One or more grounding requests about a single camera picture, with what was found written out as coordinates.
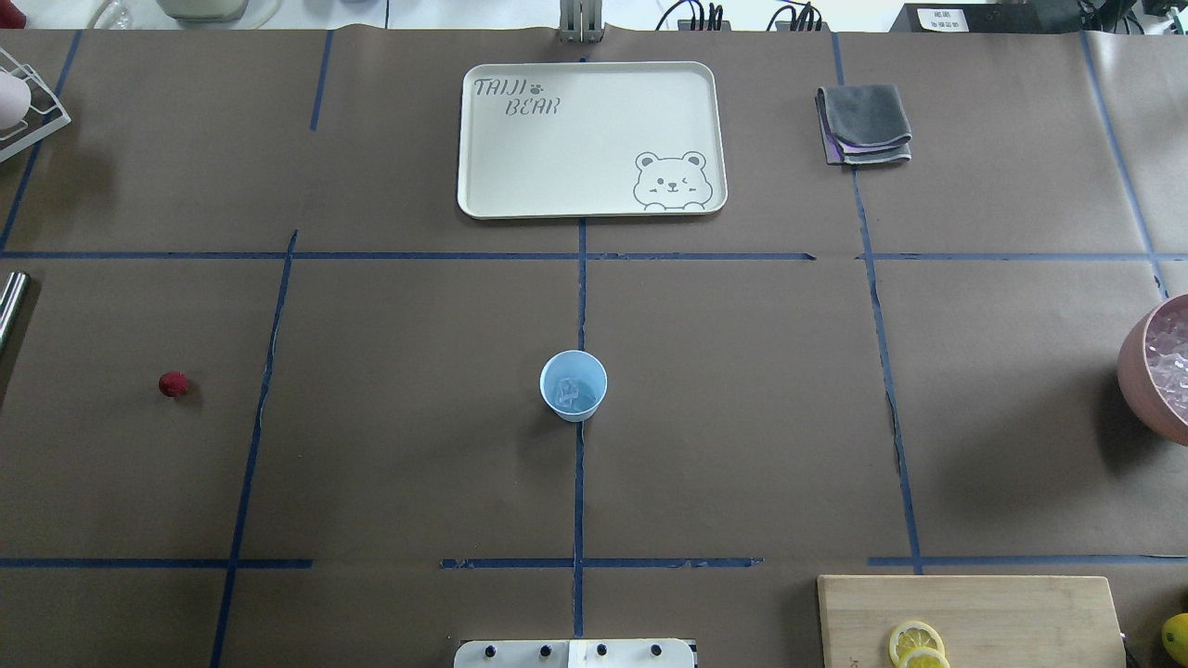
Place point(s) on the red strawberry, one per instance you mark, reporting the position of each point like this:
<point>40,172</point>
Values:
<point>173,384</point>

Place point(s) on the light blue plastic cup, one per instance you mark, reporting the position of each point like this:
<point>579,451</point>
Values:
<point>573,384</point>

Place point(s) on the pink bowl of ice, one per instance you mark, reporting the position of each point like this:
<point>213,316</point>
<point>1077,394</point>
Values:
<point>1151,370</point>

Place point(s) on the white cup rack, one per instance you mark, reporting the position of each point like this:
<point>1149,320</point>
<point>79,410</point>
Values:
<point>46,114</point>

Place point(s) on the pink cup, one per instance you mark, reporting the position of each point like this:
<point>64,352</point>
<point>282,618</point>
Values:
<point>15,99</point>

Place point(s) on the cream bear tray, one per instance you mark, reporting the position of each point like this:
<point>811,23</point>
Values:
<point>590,139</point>

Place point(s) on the grey folded cloth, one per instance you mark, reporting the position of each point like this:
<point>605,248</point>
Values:
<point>863,125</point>

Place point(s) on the lemon slices row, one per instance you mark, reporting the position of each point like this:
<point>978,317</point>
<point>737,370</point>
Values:
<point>915,643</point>

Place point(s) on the bamboo cutting board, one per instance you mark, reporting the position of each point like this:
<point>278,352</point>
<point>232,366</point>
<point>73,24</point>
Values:
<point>984,620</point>

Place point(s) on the steel muddler black tip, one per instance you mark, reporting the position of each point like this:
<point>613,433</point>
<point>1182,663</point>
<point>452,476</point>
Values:
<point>13,293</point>

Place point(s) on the yellow lemon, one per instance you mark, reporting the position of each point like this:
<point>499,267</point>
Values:
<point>1174,638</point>

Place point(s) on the red bottle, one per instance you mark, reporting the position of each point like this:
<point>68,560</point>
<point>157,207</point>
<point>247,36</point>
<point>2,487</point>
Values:
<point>11,17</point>

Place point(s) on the aluminium frame post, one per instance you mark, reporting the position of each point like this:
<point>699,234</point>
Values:
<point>581,21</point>

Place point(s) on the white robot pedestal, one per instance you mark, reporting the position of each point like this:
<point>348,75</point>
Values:
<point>611,652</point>

